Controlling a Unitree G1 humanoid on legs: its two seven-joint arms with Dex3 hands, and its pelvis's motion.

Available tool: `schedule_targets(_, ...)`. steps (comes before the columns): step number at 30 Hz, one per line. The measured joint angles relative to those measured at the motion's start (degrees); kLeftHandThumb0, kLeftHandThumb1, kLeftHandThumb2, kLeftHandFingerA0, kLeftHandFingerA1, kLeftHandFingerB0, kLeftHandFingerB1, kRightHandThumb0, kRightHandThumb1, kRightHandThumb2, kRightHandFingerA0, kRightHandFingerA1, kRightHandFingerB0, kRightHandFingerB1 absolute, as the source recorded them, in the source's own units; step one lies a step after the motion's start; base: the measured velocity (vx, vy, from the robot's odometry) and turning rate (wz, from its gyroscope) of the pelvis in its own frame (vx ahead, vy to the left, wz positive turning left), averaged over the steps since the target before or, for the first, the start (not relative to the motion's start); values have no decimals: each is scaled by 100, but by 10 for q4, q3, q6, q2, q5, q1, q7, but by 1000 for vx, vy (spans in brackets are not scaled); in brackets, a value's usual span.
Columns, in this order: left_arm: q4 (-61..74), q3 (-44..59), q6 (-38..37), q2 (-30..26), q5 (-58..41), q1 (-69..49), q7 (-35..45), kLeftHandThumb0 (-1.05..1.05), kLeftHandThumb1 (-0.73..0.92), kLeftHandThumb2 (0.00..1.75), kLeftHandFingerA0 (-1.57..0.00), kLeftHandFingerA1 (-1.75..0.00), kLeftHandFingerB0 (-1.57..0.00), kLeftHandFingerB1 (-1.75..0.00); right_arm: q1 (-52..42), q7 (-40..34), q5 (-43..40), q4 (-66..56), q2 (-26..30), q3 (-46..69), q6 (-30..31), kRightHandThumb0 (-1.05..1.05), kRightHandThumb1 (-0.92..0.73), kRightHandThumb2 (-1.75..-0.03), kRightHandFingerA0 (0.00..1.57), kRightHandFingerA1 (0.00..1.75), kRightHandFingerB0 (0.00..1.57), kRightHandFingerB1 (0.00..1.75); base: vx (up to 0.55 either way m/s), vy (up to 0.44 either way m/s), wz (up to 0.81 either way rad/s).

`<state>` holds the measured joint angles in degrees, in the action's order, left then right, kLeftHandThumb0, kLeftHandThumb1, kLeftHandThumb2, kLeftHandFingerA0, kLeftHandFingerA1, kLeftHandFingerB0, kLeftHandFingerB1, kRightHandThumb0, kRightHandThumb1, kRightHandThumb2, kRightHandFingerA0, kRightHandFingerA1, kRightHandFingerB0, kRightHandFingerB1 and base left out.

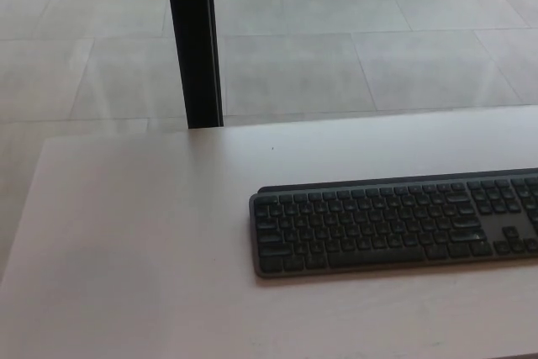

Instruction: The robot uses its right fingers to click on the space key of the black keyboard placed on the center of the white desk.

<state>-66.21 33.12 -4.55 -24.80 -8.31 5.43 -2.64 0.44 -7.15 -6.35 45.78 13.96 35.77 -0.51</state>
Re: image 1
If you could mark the black vertical window frame post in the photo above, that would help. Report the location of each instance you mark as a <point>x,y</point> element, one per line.
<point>193,39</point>

